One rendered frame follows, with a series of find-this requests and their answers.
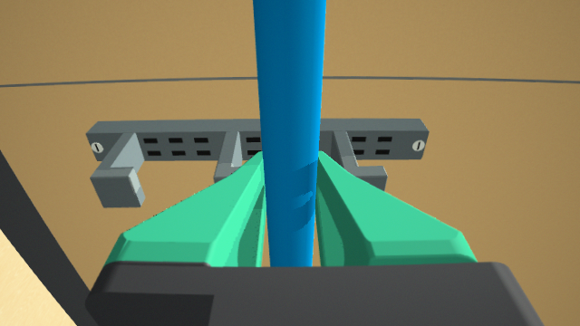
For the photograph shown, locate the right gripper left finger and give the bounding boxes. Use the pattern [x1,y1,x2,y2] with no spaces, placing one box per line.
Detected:
[104,151,266,267]

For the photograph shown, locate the blue bar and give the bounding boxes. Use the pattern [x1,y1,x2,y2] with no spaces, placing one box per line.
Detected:
[253,0,326,267]

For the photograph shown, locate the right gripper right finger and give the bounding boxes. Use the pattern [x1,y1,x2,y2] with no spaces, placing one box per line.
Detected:
[315,151,478,266]

